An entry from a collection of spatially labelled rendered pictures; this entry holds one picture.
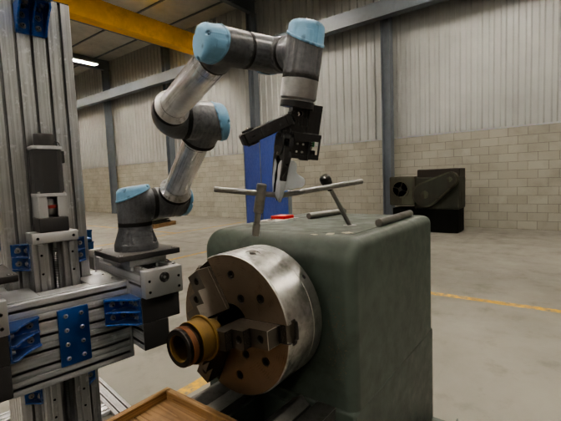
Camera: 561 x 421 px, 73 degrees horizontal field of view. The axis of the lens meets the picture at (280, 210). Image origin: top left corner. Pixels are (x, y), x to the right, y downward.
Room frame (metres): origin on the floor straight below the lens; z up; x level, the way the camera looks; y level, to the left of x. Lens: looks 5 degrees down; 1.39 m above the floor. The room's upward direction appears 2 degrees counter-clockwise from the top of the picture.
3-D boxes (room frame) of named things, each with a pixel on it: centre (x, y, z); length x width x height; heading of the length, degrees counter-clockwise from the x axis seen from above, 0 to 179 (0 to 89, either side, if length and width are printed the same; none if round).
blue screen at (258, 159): (7.78, 0.35, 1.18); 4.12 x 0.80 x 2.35; 14
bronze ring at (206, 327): (0.74, 0.18, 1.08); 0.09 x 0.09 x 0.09; 53
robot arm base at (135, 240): (1.38, 0.53, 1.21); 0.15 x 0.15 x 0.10
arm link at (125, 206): (1.38, 0.52, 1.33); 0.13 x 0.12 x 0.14; 126
